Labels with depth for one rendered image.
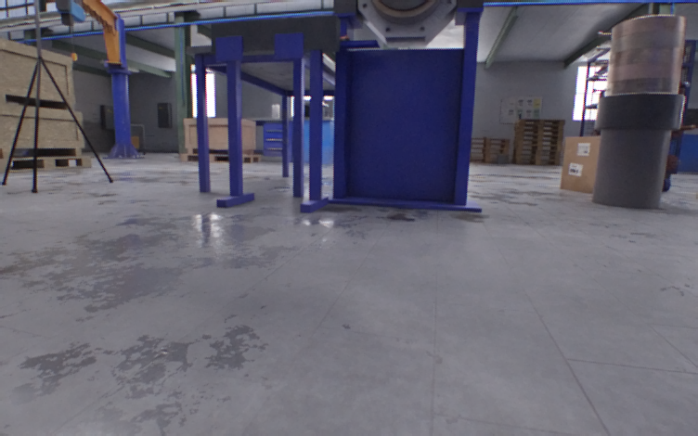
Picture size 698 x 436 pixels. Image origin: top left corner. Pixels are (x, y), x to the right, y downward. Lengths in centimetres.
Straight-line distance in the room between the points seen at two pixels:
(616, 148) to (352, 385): 239
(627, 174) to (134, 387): 256
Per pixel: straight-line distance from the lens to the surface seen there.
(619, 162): 267
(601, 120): 274
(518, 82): 1388
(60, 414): 53
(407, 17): 193
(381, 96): 210
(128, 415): 50
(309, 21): 184
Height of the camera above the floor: 29
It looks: 11 degrees down
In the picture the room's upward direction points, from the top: 1 degrees clockwise
